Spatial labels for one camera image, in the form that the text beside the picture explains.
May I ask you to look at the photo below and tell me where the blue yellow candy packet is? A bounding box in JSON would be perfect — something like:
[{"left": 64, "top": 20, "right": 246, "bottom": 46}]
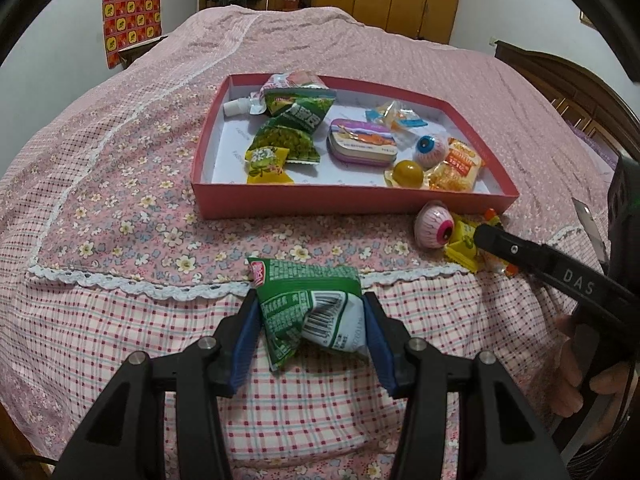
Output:
[{"left": 365, "top": 101, "right": 428, "bottom": 131}]

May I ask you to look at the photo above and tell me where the yellow green candy packet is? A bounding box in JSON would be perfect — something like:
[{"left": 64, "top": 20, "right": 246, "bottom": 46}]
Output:
[{"left": 246, "top": 146, "right": 293, "bottom": 184}]

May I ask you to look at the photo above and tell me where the green white snack packet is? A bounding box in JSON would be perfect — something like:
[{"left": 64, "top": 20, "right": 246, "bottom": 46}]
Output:
[{"left": 247, "top": 257, "right": 371, "bottom": 372}]

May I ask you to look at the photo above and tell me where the purple candy tin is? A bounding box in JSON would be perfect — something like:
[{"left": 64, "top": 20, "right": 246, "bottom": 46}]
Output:
[{"left": 326, "top": 119, "right": 399, "bottom": 166}]

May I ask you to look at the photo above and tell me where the pink eyeball candy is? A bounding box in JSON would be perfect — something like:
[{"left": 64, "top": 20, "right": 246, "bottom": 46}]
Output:
[{"left": 414, "top": 201, "right": 455, "bottom": 251}]

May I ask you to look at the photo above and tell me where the orange corn snack packet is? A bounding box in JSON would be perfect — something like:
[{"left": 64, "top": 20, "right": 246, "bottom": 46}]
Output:
[{"left": 427, "top": 137, "right": 487, "bottom": 193}]

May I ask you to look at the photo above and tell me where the pink floral bedspread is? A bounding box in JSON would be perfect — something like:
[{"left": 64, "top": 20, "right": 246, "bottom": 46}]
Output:
[{"left": 0, "top": 5, "right": 621, "bottom": 480}]

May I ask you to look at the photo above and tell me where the wooden side table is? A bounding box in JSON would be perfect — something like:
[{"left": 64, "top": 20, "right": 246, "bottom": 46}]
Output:
[{"left": 117, "top": 35, "right": 168, "bottom": 68}]

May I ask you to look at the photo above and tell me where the person's right hand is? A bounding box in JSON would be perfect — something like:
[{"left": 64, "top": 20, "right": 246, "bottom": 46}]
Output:
[{"left": 554, "top": 314, "right": 640, "bottom": 443}]

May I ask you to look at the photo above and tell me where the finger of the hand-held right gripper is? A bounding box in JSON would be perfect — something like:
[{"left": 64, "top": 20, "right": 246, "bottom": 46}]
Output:
[{"left": 472, "top": 222, "right": 551, "bottom": 276}]

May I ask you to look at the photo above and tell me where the red cardboard box tray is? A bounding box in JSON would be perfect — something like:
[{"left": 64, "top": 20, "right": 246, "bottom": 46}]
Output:
[{"left": 191, "top": 74, "right": 520, "bottom": 220}]

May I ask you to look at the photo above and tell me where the red yellow wall poster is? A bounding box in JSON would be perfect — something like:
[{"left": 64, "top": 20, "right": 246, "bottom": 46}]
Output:
[{"left": 101, "top": 0, "right": 163, "bottom": 70}]

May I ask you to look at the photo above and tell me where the dark wooden headboard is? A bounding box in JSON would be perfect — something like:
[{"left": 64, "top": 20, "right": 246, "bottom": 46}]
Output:
[{"left": 494, "top": 40, "right": 640, "bottom": 161}]

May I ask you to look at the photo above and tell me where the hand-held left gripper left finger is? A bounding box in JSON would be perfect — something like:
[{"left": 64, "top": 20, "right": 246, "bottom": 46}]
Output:
[{"left": 52, "top": 290, "right": 261, "bottom": 480}]

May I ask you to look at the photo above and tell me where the green pea snack packet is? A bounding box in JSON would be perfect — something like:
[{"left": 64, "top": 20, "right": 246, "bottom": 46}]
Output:
[{"left": 245, "top": 87, "right": 337, "bottom": 166}]

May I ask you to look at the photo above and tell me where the orange yellow candy packet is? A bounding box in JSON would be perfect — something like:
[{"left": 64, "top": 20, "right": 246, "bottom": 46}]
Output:
[{"left": 480, "top": 208, "right": 518, "bottom": 278}]

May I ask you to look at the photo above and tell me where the purple pillow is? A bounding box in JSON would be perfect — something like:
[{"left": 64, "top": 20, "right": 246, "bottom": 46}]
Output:
[{"left": 570, "top": 125, "right": 621, "bottom": 176}]

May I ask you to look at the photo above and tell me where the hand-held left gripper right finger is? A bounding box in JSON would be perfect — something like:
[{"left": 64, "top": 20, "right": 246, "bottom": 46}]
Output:
[{"left": 362, "top": 292, "right": 571, "bottom": 480}]

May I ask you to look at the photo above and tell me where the blue eyeball candy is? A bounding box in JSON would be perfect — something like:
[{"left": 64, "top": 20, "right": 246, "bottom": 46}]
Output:
[{"left": 414, "top": 135, "right": 450, "bottom": 170}]

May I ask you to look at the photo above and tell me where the gold ball candy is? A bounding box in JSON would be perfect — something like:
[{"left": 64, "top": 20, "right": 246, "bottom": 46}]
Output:
[{"left": 384, "top": 159, "right": 428, "bottom": 190}]

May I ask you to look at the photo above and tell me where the pink spout drink pouch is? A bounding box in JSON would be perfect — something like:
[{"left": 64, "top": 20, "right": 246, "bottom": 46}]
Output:
[{"left": 223, "top": 72, "right": 323, "bottom": 117}]

